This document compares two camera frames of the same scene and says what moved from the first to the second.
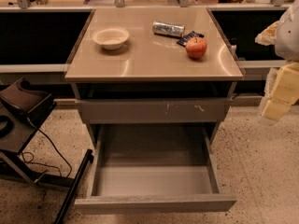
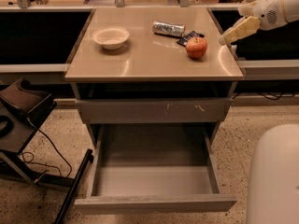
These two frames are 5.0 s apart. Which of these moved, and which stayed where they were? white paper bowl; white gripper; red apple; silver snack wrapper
Moved: white gripper
Stayed: red apple; white paper bowl; silver snack wrapper
